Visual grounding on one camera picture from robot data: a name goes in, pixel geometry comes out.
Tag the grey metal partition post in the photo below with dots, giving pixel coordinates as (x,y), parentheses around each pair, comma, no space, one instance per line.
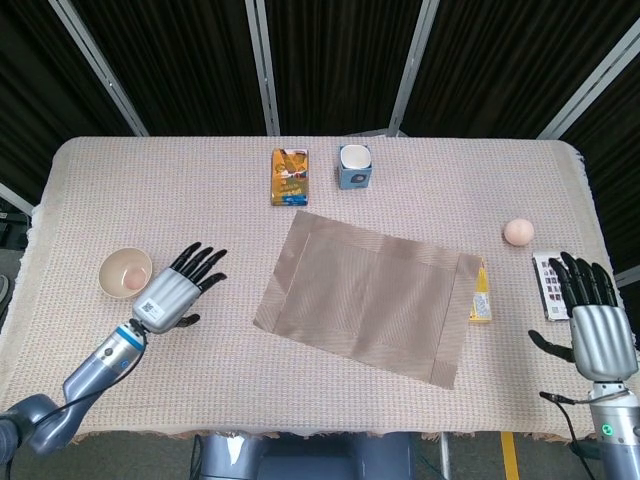
(101,70)
(627,277)
(15,197)
(413,70)
(264,70)
(590,95)

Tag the beige woven tablecloth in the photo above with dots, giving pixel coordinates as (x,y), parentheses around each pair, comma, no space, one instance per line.
(200,200)

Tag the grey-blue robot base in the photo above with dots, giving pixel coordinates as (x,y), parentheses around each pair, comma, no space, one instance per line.
(310,460)

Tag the light brown bowl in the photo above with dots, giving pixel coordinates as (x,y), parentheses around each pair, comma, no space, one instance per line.
(120,272)

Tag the light blue speaker box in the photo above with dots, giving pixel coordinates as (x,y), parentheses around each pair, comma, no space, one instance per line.
(355,179)

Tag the peach-coloured ball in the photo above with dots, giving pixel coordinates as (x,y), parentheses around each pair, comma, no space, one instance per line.
(519,232)

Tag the left silver and black robot hand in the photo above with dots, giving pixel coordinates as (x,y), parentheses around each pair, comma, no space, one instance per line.
(165,302)

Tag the orange and blue carton box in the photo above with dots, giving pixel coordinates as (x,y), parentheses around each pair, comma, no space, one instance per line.
(290,175)

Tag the yellow printed box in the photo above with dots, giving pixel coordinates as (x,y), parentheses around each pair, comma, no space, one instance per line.
(481,302)

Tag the grey metal table leg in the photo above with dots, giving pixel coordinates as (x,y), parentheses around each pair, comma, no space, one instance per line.
(446,460)

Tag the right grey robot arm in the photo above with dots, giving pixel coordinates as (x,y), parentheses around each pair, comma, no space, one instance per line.
(615,430)

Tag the white box with picture grid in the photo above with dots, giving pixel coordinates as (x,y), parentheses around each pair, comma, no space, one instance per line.
(547,290)

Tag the brown woven placemat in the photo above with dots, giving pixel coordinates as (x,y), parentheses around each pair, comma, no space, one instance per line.
(365,300)

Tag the right silver and black robot hand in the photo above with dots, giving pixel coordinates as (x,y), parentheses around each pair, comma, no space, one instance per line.
(602,342)

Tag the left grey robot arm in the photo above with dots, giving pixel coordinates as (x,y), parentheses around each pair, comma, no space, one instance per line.
(100,362)

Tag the black curtain backdrop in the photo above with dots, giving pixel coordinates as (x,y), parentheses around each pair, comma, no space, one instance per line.
(200,60)

